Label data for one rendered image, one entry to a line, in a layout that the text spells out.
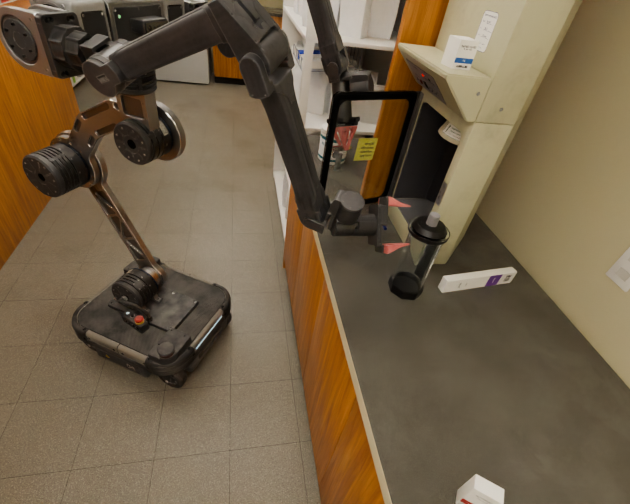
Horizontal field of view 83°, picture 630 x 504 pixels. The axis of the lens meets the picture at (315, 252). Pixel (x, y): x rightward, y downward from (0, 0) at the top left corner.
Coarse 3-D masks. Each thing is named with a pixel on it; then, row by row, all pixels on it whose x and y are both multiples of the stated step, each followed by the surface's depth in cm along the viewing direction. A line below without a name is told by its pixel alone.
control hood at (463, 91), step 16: (400, 48) 100; (416, 48) 97; (432, 48) 101; (416, 64) 95; (432, 64) 84; (416, 80) 107; (448, 80) 79; (464, 80) 79; (480, 80) 80; (448, 96) 86; (464, 96) 82; (480, 96) 82; (464, 112) 84
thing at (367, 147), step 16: (352, 112) 104; (368, 112) 107; (384, 112) 109; (400, 112) 112; (336, 128) 105; (352, 128) 108; (368, 128) 110; (384, 128) 113; (400, 128) 116; (336, 144) 109; (352, 144) 112; (368, 144) 114; (384, 144) 118; (352, 160) 116; (368, 160) 119; (384, 160) 122; (320, 176) 114; (336, 176) 117; (352, 176) 120; (368, 176) 123; (384, 176) 127; (336, 192) 121; (368, 192) 129
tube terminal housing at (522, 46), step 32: (480, 0) 84; (512, 0) 74; (544, 0) 71; (576, 0) 74; (448, 32) 97; (512, 32) 74; (544, 32) 75; (480, 64) 84; (512, 64) 79; (544, 64) 81; (512, 96) 84; (480, 128) 88; (512, 128) 89; (480, 160) 94; (448, 192) 99; (480, 192) 101; (448, 224) 107; (448, 256) 117
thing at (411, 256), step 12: (420, 216) 97; (408, 240) 95; (432, 240) 89; (444, 240) 90; (408, 252) 95; (420, 252) 93; (432, 252) 92; (408, 264) 97; (420, 264) 95; (432, 264) 97; (396, 276) 102; (408, 276) 99; (420, 276) 98; (408, 288) 101; (420, 288) 102
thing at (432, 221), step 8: (424, 216) 94; (432, 216) 89; (440, 216) 90; (416, 224) 92; (424, 224) 91; (432, 224) 90; (440, 224) 92; (424, 232) 90; (432, 232) 89; (440, 232) 90
